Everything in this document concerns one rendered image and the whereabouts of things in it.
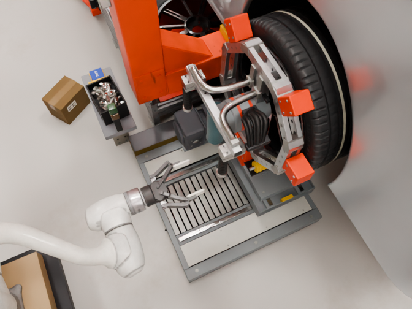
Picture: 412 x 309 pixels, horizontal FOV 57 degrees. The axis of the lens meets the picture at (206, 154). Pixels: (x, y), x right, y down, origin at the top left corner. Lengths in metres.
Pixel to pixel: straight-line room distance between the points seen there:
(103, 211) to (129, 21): 0.73
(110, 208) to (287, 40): 0.83
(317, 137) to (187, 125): 0.86
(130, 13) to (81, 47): 1.51
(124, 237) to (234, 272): 0.99
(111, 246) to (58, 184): 1.21
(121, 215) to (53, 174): 1.20
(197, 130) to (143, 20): 0.69
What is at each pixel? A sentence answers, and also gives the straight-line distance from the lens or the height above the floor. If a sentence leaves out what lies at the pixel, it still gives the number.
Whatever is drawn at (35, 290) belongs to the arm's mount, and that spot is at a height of 0.38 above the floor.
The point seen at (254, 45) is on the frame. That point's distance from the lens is 1.40.
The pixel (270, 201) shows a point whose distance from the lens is 2.11.
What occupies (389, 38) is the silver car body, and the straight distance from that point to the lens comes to 1.06.
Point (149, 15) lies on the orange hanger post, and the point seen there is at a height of 1.06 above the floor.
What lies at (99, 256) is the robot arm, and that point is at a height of 0.91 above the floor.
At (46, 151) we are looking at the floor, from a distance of 2.58.
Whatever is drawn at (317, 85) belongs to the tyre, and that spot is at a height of 1.14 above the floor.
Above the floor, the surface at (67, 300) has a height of 0.30.
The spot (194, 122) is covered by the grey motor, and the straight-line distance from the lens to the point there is 2.02.
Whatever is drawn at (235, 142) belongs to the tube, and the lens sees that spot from 1.29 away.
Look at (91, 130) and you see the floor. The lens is 2.57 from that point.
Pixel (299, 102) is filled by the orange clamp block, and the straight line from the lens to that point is 1.24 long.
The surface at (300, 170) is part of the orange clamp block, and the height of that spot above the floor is 0.88.
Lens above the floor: 2.13
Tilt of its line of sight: 63 degrees down
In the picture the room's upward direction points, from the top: 2 degrees clockwise
